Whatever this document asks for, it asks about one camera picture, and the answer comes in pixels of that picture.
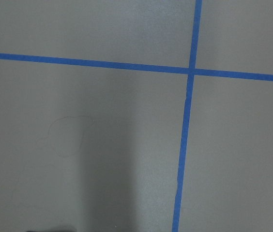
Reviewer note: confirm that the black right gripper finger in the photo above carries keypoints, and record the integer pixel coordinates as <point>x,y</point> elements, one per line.
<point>61,228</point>

